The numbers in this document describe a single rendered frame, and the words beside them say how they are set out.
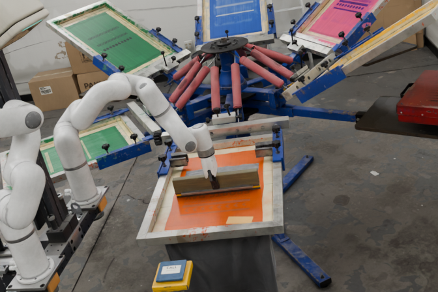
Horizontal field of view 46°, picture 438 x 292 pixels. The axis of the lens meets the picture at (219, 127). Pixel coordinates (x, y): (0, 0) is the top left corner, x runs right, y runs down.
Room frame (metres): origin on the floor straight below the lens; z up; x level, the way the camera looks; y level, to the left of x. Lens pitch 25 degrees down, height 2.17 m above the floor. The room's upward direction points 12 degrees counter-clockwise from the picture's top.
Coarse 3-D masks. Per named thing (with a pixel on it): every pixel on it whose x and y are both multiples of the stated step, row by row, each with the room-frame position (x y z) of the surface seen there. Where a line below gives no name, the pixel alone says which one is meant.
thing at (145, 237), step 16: (224, 144) 2.37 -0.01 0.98; (240, 144) 2.36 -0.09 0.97; (160, 176) 2.16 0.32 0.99; (160, 192) 2.01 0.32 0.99; (144, 224) 1.78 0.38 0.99; (240, 224) 1.64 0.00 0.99; (256, 224) 1.62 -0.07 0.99; (272, 224) 1.60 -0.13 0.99; (144, 240) 1.68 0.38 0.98; (160, 240) 1.67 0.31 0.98; (176, 240) 1.66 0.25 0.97; (192, 240) 1.65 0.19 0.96; (208, 240) 1.64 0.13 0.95
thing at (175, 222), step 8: (192, 160) 2.32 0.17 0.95; (200, 160) 2.30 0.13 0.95; (216, 160) 2.27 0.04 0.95; (184, 168) 2.25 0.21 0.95; (192, 168) 2.24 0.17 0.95; (200, 168) 2.22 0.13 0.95; (184, 176) 2.18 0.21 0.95; (176, 200) 1.97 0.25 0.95; (176, 208) 1.91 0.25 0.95; (176, 216) 1.84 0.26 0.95; (184, 216) 1.83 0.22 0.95; (192, 216) 1.82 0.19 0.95; (200, 216) 1.81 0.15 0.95; (208, 216) 1.80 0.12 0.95; (168, 224) 1.80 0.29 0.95; (176, 224) 1.79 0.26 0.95; (184, 224) 1.78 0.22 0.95; (192, 224) 1.76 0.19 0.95; (200, 224) 1.75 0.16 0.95; (208, 224) 1.74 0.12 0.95
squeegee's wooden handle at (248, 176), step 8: (256, 168) 1.94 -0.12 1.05; (192, 176) 1.98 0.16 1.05; (200, 176) 1.97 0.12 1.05; (208, 176) 1.96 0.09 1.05; (216, 176) 1.95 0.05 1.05; (224, 176) 1.94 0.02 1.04; (232, 176) 1.93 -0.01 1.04; (240, 176) 1.93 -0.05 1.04; (248, 176) 1.92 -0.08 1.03; (256, 176) 1.91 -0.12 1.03; (176, 184) 1.98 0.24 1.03; (184, 184) 1.97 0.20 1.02; (192, 184) 1.96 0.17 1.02; (200, 184) 1.96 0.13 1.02; (208, 184) 1.95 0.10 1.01; (224, 184) 1.94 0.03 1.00; (232, 184) 1.93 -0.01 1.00; (240, 184) 1.93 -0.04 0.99; (248, 184) 1.92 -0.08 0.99; (256, 184) 1.92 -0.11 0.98; (176, 192) 1.98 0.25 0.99
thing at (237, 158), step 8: (240, 152) 2.30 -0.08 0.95; (248, 152) 2.29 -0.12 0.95; (224, 160) 2.25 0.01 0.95; (232, 160) 2.23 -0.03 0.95; (240, 160) 2.22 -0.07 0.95; (248, 160) 2.20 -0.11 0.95; (256, 160) 2.18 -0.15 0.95; (256, 192) 1.90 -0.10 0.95; (256, 200) 1.84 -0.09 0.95; (256, 208) 1.79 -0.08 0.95; (216, 216) 1.78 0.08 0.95; (224, 216) 1.77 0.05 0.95; (256, 216) 1.73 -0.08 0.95; (216, 224) 1.73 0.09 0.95; (224, 224) 1.72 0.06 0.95
